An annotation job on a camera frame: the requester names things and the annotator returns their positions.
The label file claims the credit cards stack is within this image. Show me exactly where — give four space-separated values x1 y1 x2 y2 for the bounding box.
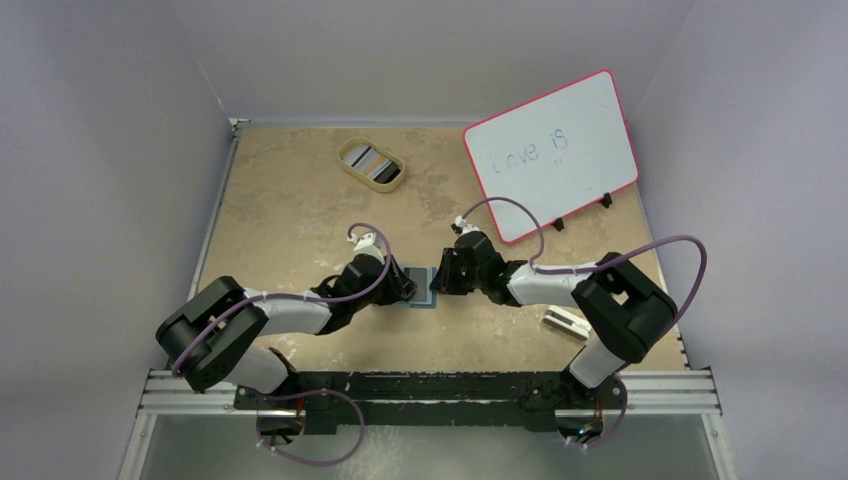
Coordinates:
342 144 401 184

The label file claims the white black eraser block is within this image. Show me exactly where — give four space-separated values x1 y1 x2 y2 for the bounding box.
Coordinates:
542 305 592 341

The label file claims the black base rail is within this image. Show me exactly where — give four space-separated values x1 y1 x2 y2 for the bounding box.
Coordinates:
227 364 627 442

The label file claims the pink framed whiteboard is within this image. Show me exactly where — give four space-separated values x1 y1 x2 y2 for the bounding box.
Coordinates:
463 70 640 243

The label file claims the tan oval tray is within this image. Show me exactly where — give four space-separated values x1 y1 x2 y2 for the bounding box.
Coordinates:
337 137 408 194

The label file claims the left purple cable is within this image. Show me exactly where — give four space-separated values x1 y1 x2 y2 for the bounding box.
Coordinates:
172 222 393 379

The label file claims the blue card holder wallet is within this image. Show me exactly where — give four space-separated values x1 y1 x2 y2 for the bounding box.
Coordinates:
394 266 442 311

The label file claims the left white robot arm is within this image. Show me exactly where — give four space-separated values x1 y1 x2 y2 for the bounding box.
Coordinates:
155 254 418 409

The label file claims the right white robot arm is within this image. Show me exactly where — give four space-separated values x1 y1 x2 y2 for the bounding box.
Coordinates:
430 231 678 407

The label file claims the grey striped credit card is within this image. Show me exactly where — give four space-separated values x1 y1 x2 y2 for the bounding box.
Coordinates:
404 267 435 305

